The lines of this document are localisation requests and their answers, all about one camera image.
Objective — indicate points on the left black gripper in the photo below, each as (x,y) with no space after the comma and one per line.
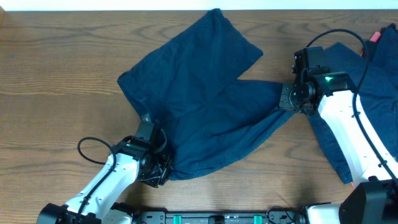
(163,176)

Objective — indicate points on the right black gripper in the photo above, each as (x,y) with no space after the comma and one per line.
(284,100)

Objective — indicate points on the navy blue shorts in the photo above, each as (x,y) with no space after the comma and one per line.
(192,87)

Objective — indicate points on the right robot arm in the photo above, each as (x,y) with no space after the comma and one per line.
(373,169)

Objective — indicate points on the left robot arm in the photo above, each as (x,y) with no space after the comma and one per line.
(128,163)

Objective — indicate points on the pile of navy clothes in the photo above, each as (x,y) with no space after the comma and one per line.
(378,95)

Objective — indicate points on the black garment with pink trim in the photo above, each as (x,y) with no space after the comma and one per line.
(372,43)

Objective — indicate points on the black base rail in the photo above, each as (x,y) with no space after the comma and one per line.
(217,217)

